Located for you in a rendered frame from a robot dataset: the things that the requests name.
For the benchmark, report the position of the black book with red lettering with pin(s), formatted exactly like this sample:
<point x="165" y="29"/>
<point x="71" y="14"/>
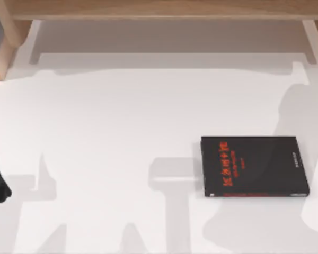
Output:
<point x="254" y="166"/>

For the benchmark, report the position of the pale wooden shelf unit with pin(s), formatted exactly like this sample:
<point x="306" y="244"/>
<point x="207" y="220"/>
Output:
<point x="159" y="10"/>

